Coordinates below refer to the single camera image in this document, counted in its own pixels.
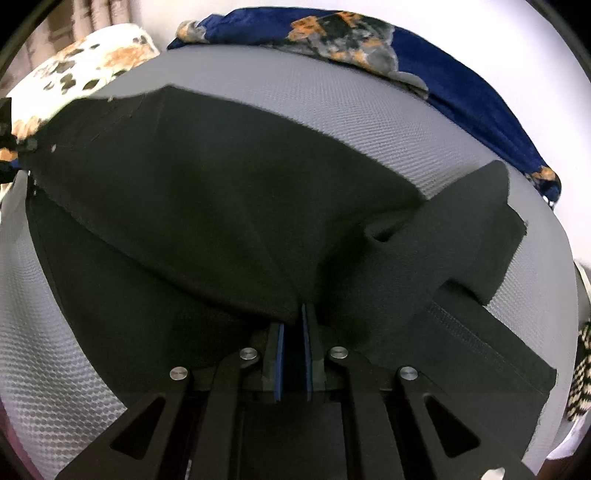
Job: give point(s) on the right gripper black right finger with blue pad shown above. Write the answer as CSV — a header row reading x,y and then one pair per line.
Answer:
x,y
314,353

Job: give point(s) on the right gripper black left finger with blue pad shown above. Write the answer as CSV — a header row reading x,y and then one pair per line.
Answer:
x,y
272,379

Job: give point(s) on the black pants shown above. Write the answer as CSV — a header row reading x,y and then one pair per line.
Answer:
x,y
174,227

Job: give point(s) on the grey mesh mattress cover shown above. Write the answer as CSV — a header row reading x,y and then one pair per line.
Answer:
x,y
57,403

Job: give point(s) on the black white striped cloth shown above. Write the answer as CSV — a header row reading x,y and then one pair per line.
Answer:
x,y
578,402

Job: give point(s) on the blue floral blanket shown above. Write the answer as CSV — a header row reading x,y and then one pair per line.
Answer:
x,y
391,53

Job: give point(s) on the white floral pillow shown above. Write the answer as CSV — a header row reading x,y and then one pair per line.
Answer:
x,y
77,71

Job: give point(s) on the beige curtain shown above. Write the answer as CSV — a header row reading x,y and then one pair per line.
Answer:
x,y
64,23

